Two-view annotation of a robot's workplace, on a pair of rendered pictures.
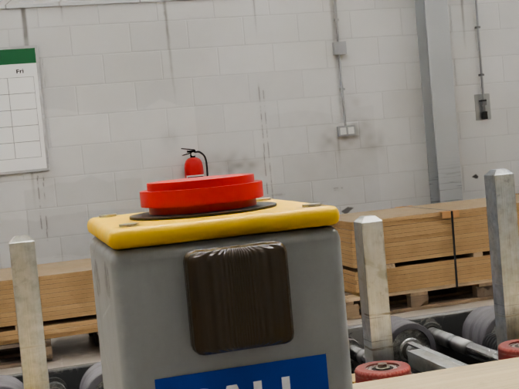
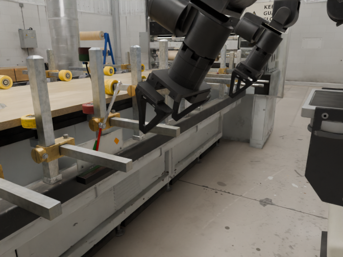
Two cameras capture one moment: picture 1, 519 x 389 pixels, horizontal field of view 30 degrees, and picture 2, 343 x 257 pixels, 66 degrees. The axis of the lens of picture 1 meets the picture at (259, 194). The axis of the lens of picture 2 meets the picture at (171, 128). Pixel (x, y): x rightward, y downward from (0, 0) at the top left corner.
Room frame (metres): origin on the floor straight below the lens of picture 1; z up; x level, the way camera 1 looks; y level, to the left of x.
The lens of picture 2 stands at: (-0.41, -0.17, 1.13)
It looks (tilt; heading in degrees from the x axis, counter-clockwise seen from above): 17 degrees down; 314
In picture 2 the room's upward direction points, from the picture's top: straight up
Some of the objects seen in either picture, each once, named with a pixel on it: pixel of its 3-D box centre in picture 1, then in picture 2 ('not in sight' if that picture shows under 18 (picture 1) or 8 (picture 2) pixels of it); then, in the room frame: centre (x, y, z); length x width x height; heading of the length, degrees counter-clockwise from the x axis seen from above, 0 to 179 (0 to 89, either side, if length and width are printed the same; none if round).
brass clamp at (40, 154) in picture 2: not in sight; (54, 149); (0.45, -0.50, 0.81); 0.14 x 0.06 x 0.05; 105
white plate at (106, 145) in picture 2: not in sight; (102, 148); (0.48, -0.69, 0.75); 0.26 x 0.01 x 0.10; 105
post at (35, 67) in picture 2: not in sight; (45, 132); (0.45, -0.47, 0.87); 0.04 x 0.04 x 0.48; 15
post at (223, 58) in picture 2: not in sight; (222, 73); (0.90, -2.16, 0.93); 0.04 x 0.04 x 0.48; 15
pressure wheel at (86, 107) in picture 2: not in sight; (93, 116); (0.60, -0.73, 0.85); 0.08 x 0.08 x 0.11
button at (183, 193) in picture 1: (202, 204); not in sight; (0.32, 0.02, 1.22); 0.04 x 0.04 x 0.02
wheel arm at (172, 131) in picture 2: not in sight; (129, 124); (0.41, -0.78, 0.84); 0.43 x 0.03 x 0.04; 15
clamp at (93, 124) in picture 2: not in sight; (104, 121); (0.52, -0.74, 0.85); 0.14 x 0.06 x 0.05; 105
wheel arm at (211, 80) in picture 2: not in sight; (194, 78); (0.66, -1.49, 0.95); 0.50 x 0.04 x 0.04; 15
